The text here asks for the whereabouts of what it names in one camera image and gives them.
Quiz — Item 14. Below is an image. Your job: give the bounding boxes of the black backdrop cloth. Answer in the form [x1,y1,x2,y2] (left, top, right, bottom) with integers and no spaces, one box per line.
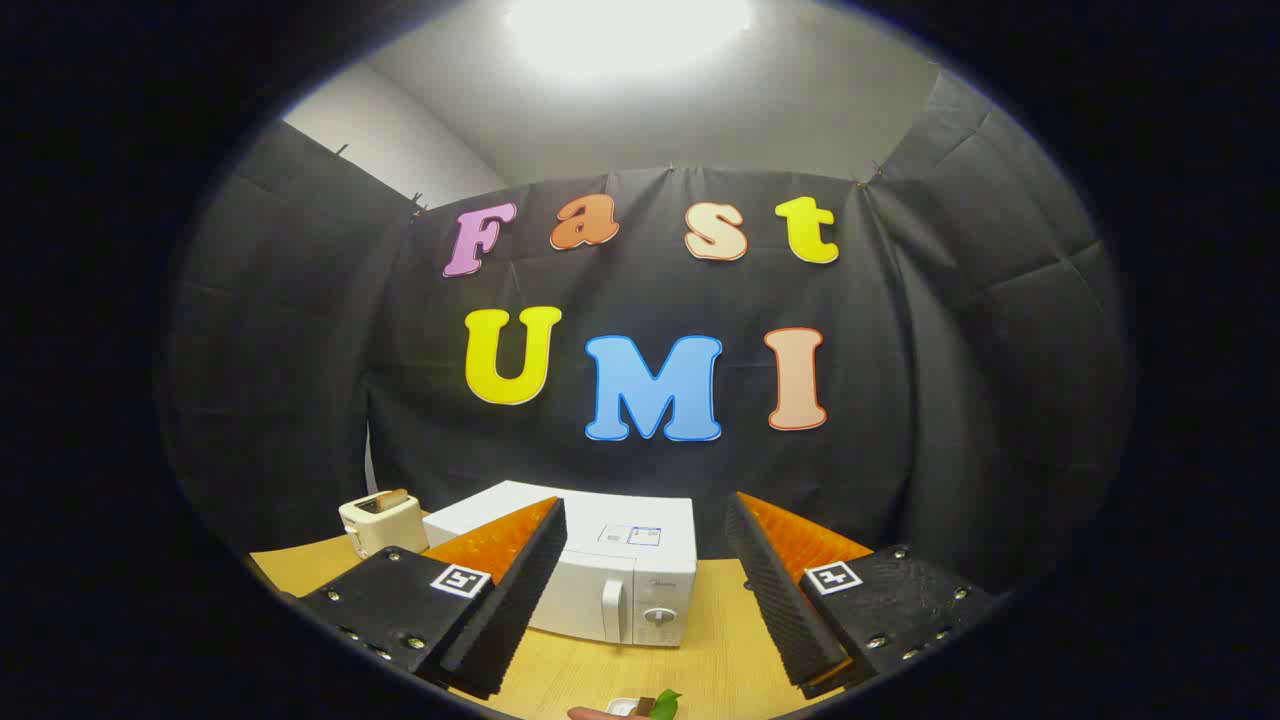
[160,70,1136,601]

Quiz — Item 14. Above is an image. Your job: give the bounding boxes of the white microwave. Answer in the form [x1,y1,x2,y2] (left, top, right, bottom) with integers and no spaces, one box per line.
[422,480,698,648]

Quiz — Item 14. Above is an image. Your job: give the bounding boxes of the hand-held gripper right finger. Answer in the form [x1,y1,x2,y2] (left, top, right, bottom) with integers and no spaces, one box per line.
[724,490,1003,701]

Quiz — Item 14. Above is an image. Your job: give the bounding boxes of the cream toaster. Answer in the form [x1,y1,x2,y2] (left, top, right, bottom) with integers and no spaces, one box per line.
[338,488,429,559]

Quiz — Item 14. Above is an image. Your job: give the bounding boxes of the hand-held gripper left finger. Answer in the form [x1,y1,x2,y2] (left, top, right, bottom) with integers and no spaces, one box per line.
[293,496,569,700]

